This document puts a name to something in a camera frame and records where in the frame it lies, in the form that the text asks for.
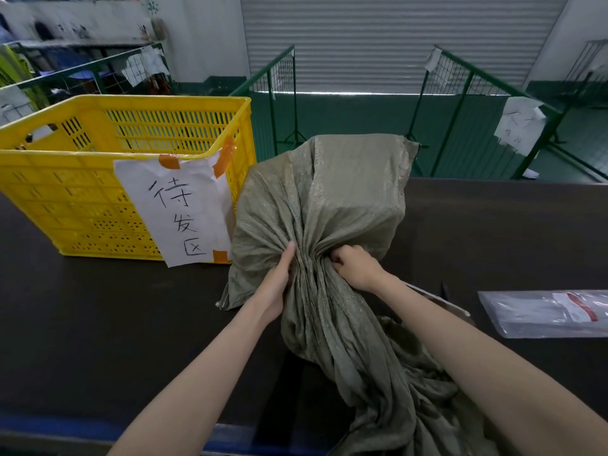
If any person's right hand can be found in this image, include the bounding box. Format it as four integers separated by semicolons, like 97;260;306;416
331;244;393;294

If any person's left hand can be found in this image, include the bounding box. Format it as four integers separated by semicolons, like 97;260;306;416
249;241;298;326

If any white cable tie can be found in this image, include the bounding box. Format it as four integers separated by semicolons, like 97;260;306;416
402;281;472;319

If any grey-green woven sack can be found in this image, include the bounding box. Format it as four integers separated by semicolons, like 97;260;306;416
216;133;504;456

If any yellow plastic crate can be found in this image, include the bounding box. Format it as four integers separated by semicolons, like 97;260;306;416
0;93;257;262

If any person's left forearm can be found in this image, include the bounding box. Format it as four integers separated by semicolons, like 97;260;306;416
106;301;272;456

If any person's right forearm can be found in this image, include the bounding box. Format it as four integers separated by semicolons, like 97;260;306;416
372;274;608;456

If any white handwritten paper sign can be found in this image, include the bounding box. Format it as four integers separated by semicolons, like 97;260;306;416
113;149;236;269

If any white handwritten paper sheet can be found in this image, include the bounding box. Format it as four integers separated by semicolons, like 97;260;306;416
493;96;547;157

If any grey roller shutter door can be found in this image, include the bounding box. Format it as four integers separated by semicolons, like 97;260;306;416
239;0;571;96

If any crumpled white paper sheet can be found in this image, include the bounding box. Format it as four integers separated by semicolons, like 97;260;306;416
121;46;170;87

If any grey workbench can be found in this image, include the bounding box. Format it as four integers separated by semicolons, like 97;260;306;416
16;39;158;49

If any yellow-green safety vest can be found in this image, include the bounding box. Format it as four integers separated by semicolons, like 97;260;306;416
0;44;51;112

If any green wire fence panel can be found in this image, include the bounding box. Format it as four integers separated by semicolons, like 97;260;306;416
0;41;174;115
229;46;310;162
403;46;566;181

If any clear packet of cable ties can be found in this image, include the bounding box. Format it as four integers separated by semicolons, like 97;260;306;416
477;289;608;339

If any black wire rack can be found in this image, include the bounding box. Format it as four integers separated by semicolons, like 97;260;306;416
562;38;608;108

